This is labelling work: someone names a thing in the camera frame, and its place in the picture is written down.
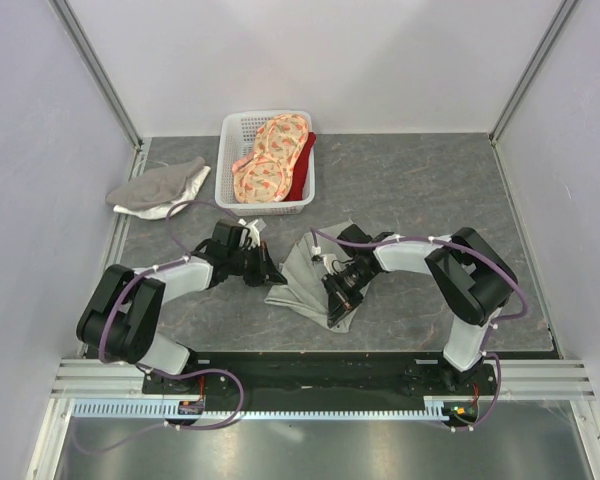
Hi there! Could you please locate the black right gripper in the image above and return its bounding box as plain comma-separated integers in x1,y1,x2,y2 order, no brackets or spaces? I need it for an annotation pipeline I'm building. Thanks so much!
321,262,376,327

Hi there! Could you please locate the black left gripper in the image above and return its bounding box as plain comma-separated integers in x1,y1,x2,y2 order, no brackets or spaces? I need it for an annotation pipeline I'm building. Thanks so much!
227,242,286,288

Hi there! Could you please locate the grey-green cloth napkin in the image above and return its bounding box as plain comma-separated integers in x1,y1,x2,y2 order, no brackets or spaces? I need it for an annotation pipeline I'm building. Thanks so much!
265,232,356,334

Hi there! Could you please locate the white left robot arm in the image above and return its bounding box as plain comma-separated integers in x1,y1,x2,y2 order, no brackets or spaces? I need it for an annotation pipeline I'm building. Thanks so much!
76,220,287,393

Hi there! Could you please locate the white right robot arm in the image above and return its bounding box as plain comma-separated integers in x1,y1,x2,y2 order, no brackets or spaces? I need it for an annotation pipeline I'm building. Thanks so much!
322,224,517,394

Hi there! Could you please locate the red cloth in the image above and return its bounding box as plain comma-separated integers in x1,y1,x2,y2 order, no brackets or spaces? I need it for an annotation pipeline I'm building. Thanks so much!
284,132,316,202

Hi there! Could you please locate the floral mesh laundry bag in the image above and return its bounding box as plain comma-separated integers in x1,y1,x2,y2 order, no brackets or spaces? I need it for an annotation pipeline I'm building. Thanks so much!
232,113,312,204

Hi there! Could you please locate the white cloth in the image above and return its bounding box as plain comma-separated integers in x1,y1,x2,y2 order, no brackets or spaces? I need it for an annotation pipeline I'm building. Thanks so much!
111,166,211,221

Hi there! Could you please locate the grey cloth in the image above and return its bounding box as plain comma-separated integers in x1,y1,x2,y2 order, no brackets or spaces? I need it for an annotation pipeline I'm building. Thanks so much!
105,157,206,210

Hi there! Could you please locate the white perforated plastic basket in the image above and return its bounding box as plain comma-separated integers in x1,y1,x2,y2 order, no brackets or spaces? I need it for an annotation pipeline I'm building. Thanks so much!
215,110,315,216

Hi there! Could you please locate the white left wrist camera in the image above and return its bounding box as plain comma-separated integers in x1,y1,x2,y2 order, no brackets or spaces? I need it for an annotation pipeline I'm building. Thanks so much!
238,218,266,248

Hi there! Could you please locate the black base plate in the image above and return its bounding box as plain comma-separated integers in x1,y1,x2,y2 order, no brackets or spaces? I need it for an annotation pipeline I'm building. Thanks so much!
142,351,499,401

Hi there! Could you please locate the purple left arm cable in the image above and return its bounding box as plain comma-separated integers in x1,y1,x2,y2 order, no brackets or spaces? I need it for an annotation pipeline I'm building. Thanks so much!
72,200,246,454

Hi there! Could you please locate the slotted cable duct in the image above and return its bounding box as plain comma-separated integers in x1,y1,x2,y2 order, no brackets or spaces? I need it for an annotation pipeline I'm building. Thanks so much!
72,397,467,421

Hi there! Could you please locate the aluminium frame rail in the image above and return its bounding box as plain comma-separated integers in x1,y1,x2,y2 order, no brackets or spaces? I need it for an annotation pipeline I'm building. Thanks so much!
0,1,600,479

